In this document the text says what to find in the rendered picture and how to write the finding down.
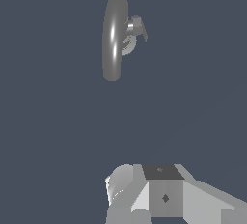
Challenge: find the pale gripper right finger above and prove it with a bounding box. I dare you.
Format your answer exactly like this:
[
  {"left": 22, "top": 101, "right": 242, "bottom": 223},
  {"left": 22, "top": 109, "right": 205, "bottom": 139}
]
[{"left": 130, "top": 163, "right": 247, "bottom": 224}]

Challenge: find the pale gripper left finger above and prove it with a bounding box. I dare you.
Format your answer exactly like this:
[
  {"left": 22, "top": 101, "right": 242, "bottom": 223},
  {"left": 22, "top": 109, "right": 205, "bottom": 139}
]
[{"left": 104, "top": 163, "right": 151, "bottom": 224}]

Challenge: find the grey faucet handle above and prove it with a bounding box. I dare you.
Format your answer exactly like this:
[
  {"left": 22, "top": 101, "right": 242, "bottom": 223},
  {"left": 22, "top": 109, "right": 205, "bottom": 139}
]
[{"left": 125, "top": 14, "right": 150, "bottom": 42}]

